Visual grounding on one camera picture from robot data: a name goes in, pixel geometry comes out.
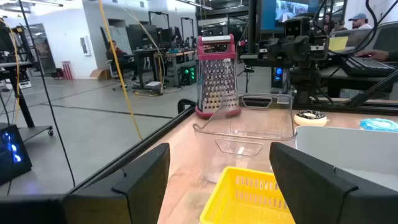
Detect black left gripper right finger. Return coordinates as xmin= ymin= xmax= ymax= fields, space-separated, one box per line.
xmin=269 ymin=142 xmax=398 ymax=224

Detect black rolling stand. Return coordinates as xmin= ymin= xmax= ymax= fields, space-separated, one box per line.
xmin=0 ymin=23 xmax=54 ymax=138

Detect black hanging cable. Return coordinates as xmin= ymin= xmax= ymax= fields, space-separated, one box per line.
xmin=17 ymin=0 xmax=77 ymax=188

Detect black desk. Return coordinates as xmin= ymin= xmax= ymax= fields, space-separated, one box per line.
xmin=319 ymin=63 xmax=398 ymax=99

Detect computer tower green lights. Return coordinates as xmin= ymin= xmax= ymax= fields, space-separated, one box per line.
xmin=180 ymin=64 xmax=198 ymax=87

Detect computer tower blue lights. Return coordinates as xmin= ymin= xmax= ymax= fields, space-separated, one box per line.
xmin=0 ymin=123 xmax=33 ymax=187

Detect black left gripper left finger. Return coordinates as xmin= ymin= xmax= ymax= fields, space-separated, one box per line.
xmin=63 ymin=142 xmax=171 ymax=224

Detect cardboard box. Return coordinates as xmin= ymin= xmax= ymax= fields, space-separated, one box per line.
xmin=89 ymin=68 xmax=112 ymax=82

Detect orange tape roll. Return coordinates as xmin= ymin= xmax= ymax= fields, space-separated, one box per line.
xmin=293 ymin=110 xmax=330 ymax=127

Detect person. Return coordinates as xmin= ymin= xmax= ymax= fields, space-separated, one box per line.
xmin=322 ymin=13 xmax=336 ymax=35
xmin=106 ymin=39 xmax=140 ymax=83
xmin=347 ymin=12 xmax=374 ymax=30

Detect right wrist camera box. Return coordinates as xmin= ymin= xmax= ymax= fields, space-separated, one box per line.
xmin=284 ymin=16 xmax=312 ymax=39

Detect white plastic bin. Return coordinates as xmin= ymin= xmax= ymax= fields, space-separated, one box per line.
xmin=294 ymin=125 xmax=398 ymax=191

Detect thick black cable loop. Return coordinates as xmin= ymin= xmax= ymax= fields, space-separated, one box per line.
xmin=177 ymin=98 xmax=197 ymax=114

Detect metal box grater red handle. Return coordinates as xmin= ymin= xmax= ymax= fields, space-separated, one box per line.
xmin=195 ymin=34 xmax=242 ymax=120

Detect black office workstation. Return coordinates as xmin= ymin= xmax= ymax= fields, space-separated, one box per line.
xmin=126 ymin=23 xmax=175 ymax=94

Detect red striped object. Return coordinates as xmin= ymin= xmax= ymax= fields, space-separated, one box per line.
xmin=61 ymin=60 xmax=75 ymax=81

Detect computer monitor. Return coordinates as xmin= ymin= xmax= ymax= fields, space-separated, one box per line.
xmin=259 ymin=0 xmax=322 ymax=34

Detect black keyboard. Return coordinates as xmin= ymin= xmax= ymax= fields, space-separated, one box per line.
xmin=340 ymin=56 xmax=398 ymax=78

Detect yellow sticky note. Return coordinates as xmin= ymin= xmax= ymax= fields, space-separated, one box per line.
xmin=328 ymin=35 xmax=349 ymax=52

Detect clear plastic bin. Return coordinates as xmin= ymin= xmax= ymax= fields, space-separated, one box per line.
xmin=192 ymin=92 xmax=298 ymax=184

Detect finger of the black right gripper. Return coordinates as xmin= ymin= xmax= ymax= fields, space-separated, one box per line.
xmin=290 ymin=34 xmax=312 ymax=61
xmin=267 ymin=37 xmax=292 ymax=60

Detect person's hand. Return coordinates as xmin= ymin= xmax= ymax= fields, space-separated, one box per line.
xmin=355 ymin=49 xmax=391 ymax=62

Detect computer tower blue light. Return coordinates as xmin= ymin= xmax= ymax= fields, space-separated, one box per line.
xmin=271 ymin=65 xmax=285 ymax=89

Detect yellow hanging cable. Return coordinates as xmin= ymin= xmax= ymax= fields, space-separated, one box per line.
xmin=98 ymin=0 xmax=144 ymax=141

